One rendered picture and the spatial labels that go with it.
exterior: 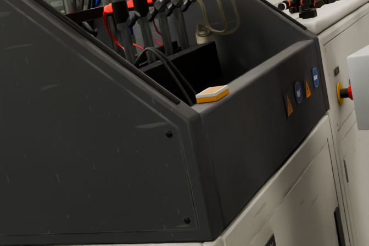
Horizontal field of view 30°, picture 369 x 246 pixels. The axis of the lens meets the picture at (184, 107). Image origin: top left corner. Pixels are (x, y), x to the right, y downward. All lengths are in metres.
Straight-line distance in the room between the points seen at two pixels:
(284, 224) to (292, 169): 0.11
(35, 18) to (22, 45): 0.04
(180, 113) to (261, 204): 0.26
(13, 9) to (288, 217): 0.56
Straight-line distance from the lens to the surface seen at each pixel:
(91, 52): 0.88
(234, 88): 1.01
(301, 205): 1.24
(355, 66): 0.82
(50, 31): 0.91
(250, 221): 1.00
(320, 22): 1.52
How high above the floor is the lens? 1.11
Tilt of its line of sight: 10 degrees down
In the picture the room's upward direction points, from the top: 11 degrees counter-clockwise
